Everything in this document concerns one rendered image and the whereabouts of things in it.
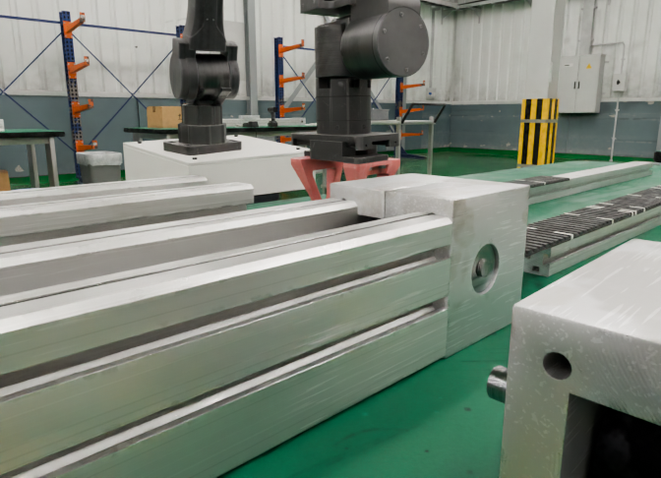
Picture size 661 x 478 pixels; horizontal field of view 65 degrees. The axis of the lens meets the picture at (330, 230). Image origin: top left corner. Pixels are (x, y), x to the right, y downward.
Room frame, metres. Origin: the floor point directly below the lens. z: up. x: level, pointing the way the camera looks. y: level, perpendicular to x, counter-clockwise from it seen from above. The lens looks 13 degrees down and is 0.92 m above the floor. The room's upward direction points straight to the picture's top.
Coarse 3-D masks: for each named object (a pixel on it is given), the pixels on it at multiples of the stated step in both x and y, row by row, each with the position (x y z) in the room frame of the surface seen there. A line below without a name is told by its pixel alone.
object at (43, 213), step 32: (0, 192) 0.38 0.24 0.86; (32, 192) 0.38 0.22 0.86; (64, 192) 0.39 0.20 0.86; (96, 192) 0.41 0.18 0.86; (128, 192) 0.42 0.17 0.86; (160, 192) 0.38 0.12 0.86; (192, 192) 0.39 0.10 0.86; (224, 192) 0.40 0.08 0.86; (0, 224) 0.30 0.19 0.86; (32, 224) 0.31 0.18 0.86; (64, 224) 0.32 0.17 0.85; (96, 224) 0.35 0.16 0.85; (128, 224) 0.36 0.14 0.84
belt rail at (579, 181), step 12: (600, 168) 1.09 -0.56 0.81; (612, 168) 1.09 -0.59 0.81; (624, 168) 1.10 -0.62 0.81; (636, 168) 1.16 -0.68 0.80; (648, 168) 1.24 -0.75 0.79; (576, 180) 0.94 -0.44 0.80; (588, 180) 0.98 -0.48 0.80; (600, 180) 1.03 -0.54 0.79; (612, 180) 1.06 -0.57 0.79; (624, 180) 1.11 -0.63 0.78; (540, 192) 0.86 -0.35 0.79; (552, 192) 0.87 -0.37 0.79; (564, 192) 0.90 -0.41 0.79; (576, 192) 0.94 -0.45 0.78
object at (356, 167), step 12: (312, 144) 0.54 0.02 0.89; (324, 144) 0.53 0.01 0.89; (336, 144) 0.52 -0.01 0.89; (312, 156) 0.54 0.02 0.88; (324, 156) 0.53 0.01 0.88; (336, 156) 0.52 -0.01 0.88; (348, 156) 0.51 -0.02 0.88; (360, 156) 0.51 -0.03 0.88; (372, 156) 0.51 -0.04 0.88; (384, 156) 0.52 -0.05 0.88; (348, 168) 0.51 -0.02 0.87; (360, 168) 0.50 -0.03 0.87; (372, 168) 0.53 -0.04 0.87; (384, 168) 0.54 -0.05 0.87; (396, 168) 0.54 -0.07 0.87; (348, 180) 0.51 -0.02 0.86
